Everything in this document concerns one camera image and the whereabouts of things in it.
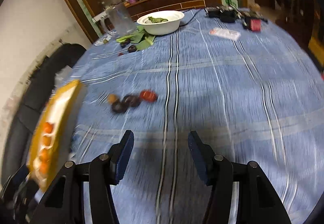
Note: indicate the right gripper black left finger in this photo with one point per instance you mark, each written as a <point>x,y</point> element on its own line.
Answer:
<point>63,200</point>

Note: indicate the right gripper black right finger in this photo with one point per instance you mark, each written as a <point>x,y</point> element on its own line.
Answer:
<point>258,201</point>

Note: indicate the yellow rimmed white tray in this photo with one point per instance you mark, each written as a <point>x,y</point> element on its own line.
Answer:
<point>62,110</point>

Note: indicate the orange mandarin middle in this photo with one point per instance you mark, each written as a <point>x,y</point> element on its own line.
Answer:
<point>47,140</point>

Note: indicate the orange mandarin top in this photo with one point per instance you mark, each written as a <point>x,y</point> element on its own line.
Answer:
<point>48,127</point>

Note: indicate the blue plaid tablecloth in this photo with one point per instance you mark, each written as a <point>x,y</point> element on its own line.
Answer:
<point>259,98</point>

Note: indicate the dark plum left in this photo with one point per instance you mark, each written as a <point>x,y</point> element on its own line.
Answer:
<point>119,107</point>

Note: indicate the dark plum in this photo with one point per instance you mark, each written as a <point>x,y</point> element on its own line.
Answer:
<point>119,107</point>
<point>131,100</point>

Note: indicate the black sofa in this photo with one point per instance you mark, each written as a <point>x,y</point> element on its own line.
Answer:
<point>32,104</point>

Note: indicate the brown small fruit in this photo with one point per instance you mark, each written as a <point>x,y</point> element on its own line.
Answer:
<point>112,98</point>

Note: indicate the dark plum right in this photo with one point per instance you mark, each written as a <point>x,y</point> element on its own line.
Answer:
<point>131,100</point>

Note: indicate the clear plastic bag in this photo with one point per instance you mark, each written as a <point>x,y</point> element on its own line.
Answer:
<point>61,75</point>

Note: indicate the red fruit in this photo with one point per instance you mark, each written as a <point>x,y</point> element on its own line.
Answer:
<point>149,96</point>

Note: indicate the white card label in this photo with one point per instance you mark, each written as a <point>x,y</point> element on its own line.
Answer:
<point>225,33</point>

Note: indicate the red small box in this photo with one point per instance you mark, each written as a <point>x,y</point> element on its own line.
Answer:
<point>252,24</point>

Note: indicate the green leaves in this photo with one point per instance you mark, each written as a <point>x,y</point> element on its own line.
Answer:
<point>140,38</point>

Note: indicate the clear glass pitcher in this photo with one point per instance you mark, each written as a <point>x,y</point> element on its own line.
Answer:
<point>120,18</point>

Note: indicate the black electronic devices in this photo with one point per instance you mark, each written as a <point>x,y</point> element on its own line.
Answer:
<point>226,14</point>

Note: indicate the white bowl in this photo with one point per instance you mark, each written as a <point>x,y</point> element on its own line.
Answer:
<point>161,22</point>

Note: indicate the wooden sideboard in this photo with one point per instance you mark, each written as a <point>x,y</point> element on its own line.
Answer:
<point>144,7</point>

